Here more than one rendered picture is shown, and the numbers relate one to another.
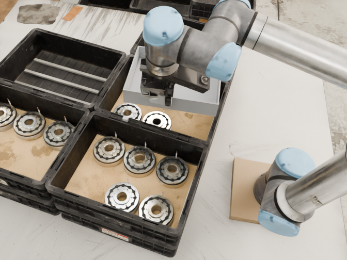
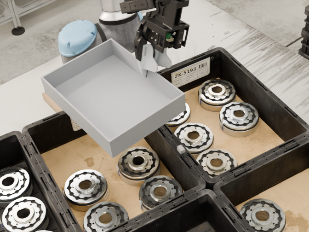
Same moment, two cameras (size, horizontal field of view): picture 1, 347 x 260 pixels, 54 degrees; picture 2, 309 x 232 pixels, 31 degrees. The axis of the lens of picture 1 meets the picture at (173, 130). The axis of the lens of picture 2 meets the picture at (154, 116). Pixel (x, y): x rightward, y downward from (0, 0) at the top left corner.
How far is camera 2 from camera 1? 147 cm
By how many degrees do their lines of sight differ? 73
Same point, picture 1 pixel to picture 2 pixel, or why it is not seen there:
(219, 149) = not seen: hidden behind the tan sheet
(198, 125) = (94, 146)
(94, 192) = (260, 144)
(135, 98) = (175, 95)
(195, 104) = (127, 54)
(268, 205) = (134, 29)
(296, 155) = (71, 34)
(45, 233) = not seen: outside the picture
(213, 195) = not seen: hidden behind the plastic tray
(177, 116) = (103, 168)
